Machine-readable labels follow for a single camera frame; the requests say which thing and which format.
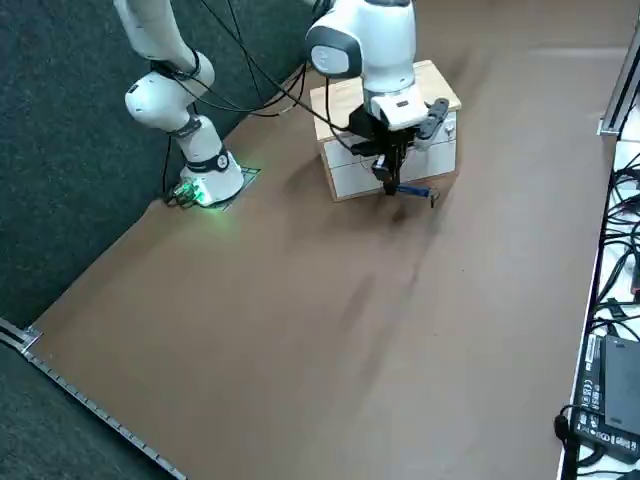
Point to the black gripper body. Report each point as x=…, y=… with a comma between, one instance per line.
x=372, y=127

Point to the key with blue tag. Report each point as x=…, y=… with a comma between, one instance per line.
x=412, y=190

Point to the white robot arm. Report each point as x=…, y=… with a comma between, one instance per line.
x=200, y=145

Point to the small silver hook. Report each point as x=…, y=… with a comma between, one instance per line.
x=448, y=131

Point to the plain white drawer front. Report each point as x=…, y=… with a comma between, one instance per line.
x=360, y=180

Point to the wooden drawer box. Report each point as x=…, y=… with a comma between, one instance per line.
x=340, y=105

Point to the aluminium profile bar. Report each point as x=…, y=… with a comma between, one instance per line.
x=617, y=100

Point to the black power adapter with labels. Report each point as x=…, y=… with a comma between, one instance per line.
x=592, y=370

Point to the flat black box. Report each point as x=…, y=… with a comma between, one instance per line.
x=625, y=390

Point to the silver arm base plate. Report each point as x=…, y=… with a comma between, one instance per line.
x=250, y=175

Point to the metal table edge rail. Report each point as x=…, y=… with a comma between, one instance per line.
x=75, y=391

